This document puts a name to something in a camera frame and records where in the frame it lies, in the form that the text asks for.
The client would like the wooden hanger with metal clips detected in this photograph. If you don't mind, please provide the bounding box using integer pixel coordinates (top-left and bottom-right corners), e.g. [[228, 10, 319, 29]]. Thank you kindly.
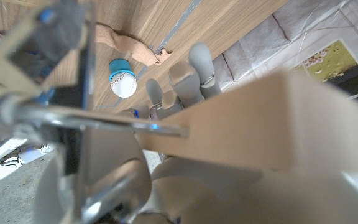
[[0, 0, 358, 224]]

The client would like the tan elastic arm wrap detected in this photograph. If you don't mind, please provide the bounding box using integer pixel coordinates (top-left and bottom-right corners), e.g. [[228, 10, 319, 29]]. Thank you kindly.
[[0, 24, 173, 67]]

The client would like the white baseball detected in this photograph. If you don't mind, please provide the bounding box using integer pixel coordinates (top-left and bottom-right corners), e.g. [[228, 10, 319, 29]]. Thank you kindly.
[[110, 72, 137, 99]]

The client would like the blue cup stand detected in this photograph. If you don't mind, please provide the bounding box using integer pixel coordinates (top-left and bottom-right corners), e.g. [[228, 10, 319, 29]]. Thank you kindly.
[[109, 58, 135, 81]]

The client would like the printed window backdrop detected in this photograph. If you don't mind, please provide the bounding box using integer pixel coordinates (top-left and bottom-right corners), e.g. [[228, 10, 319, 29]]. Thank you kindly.
[[211, 0, 358, 203]]

